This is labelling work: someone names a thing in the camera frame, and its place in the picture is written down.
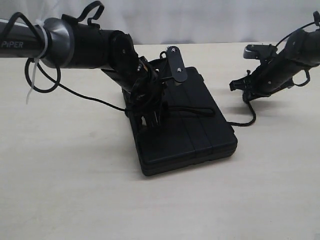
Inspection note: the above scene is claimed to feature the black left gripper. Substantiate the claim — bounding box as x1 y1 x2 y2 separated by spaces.
129 57 169 128

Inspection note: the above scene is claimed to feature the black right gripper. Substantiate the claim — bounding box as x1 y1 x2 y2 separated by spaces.
229 70 277 100

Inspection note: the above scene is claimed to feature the black plastic carrying case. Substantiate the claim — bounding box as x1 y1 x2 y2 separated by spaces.
127 66 238 176

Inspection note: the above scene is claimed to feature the black braided rope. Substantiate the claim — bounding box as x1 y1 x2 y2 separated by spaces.
124 96 257 128

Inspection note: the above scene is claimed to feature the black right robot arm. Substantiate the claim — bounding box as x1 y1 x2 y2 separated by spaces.
229 11 320 102

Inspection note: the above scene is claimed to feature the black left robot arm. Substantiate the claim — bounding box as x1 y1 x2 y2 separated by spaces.
0 12 164 126

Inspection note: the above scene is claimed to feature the white backdrop curtain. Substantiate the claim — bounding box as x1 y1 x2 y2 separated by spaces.
0 0 320 46

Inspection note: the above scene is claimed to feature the white zip tie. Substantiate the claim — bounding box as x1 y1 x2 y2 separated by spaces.
25 18 48 105

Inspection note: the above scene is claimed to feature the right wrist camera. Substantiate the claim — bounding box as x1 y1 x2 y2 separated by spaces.
242 44 278 60

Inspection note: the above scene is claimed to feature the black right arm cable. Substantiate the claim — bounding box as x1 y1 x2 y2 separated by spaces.
244 9 320 87

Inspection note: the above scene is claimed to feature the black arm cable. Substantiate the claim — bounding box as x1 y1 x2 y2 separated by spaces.
244 9 320 87
0 0 126 112

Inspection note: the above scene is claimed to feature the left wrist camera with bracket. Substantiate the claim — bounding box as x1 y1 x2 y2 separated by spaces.
159 45 188 85

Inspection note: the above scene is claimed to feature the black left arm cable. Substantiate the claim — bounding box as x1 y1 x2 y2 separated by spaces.
0 0 126 112

